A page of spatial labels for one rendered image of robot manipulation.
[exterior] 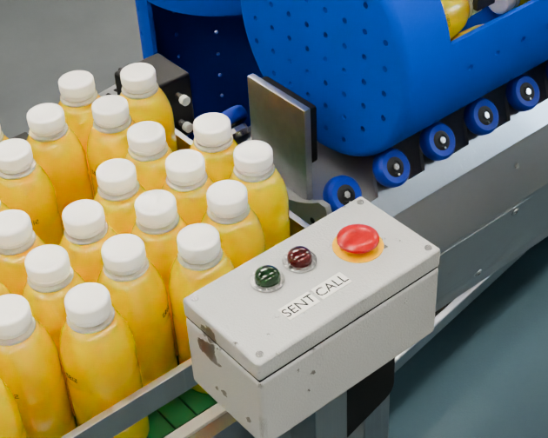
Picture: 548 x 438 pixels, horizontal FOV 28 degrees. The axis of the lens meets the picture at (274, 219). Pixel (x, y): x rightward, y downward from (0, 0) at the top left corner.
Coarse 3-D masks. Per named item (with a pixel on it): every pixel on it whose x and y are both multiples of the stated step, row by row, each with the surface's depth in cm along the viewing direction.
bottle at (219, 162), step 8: (232, 136) 113; (192, 144) 114; (224, 144) 112; (232, 144) 113; (200, 152) 112; (208, 152) 112; (216, 152) 112; (224, 152) 112; (232, 152) 113; (208, 160) 112; (216, 160) 112; (224, 160) 112; (232, 160) 113; (208, 168) 112; (216, 168) 112; (224, 168) 112; (232, 168) 113; (216, 176) 113; (224, 176) 113
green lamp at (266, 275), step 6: (258, 270) 89; (264, 270) 89; (270, 270) 89; (276, 270) 89; (258, 276) 89; (264, 276) 89; (270, 276) 89; (276, 276) 89; (258, 282) 89; (264, 282) 89; (270, 282) 89; (276, 282) 89
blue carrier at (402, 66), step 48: (288, 0) 122; (336, 0) 115; (384, 0) 109; (432, 0) 111; (288, 48) 126; (336, 48) 118; (384, 48) 112; (432, 48) 112; (480, 48) 117; (528, 48) 123; (336, 96) 123; (384, 96) 116; (432, 96) 116; (480, 96) 127; (336, 144) 127; (384, 144) 120
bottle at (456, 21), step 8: (448, 0) 121; (456, 0) 121; (464, 0) 122; (448, 8) 120; (456, 8) 121; (464, 8) 122; (472, 8) 124; (448, 16) 120; (456, 16) 121; (464, 16) 122; (448, 24) 121; (456, 24) 121; (464, 24) 123; (456, 32) 122
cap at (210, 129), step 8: (216, 112) 113; (200, 120) 112; (208, 120) 112; (216, 120) 112; (224, 120) 112; (200, 128) 111; (208, 128) 111; (216, 128) 111; (224, 128) 111; (200, 136) 111; (208, 136) 111; (216, 136) 111; (224, 136) 111; (200, 144) 112; (208, 144) 111; (216, 144) 111
